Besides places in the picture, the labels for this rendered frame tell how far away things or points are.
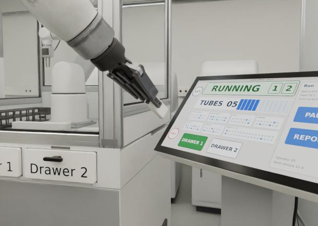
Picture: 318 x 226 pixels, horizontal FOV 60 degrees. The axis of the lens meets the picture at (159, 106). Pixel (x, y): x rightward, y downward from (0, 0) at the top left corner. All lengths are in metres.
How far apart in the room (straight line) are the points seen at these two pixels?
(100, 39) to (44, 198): 0.77
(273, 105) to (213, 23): 3.54
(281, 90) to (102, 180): 0.66
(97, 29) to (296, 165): 0.48
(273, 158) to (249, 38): 3.60
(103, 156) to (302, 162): 0.65
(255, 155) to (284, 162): 0.07
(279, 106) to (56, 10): 0.54
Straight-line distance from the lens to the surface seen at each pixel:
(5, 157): 1.23
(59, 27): 0.56
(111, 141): 0.99
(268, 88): 0.80
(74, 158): 1.05
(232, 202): 0.85
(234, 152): 0.71
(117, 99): 0.97
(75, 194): 1.11
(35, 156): 1.14
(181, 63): 4.20
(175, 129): 0.87
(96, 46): 0.57
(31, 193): 1.22
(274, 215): 0.81
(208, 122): 0.81
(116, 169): 1.01
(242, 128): 0.74
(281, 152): 0.66
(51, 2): 0.54
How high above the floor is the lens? 1.15
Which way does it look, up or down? 4 degrees down
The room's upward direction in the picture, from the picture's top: straight up
